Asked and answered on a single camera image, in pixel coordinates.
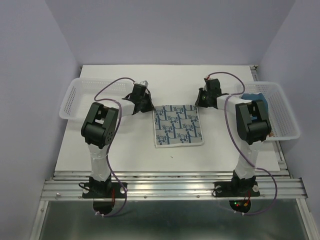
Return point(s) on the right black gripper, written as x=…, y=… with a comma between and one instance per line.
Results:
x=198, y=102

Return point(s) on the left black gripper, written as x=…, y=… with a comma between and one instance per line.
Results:
x=150, y=106

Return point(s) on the white blue print towel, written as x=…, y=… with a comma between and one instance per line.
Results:
x=177, y=126

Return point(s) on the dark blue towel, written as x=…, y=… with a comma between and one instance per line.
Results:
x=258, y=97

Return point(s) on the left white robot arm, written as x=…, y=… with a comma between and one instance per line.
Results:
x=99, y=130

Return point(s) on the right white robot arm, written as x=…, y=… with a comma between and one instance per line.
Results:
x=253, y=127

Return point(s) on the left white plastic basket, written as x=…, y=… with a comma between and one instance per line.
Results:
x=81, y=92

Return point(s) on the white plastic basket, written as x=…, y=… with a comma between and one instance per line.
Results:
x=81, y=92
x=284, y=126

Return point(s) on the right white plastic basket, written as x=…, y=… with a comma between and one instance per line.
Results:
x=284, y=126

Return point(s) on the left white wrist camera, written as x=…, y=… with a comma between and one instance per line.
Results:
x=143, y=83

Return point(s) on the aluminium mounting rail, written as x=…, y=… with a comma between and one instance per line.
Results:
x=154, y=186

